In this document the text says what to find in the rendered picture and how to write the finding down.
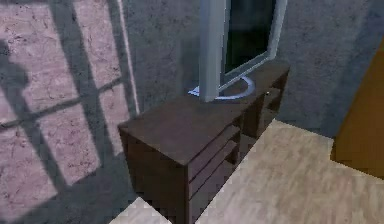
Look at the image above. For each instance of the dark brown television stand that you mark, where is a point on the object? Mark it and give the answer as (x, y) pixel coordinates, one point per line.
(186, 130)

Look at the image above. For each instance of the silver television set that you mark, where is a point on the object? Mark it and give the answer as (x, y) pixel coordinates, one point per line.
(248, 33)

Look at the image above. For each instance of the orange brown room door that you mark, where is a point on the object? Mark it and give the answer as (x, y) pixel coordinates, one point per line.
(363, 126)

